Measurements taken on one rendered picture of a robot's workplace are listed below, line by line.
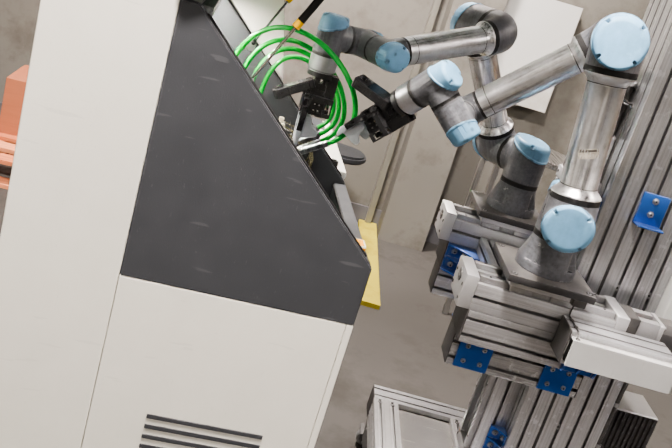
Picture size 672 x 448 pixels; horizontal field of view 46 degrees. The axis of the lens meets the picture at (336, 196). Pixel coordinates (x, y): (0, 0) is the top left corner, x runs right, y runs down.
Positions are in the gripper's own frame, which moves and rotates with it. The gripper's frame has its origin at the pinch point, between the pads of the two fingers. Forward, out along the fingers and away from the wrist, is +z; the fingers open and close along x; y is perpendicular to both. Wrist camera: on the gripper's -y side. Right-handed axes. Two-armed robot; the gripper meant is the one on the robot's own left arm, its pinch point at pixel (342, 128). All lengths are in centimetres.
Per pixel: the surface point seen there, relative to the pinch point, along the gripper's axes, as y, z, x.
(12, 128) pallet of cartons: -102, 275, 99
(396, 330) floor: 91, 128, 133
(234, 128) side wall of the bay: -10.8, 1.8, -33.2
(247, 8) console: -47, 27, 25
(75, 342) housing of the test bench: 14, 56, -61
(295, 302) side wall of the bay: 31.8, 17.5, -27.8
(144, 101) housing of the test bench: -25, 11, -45
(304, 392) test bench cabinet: 54, 30, -28
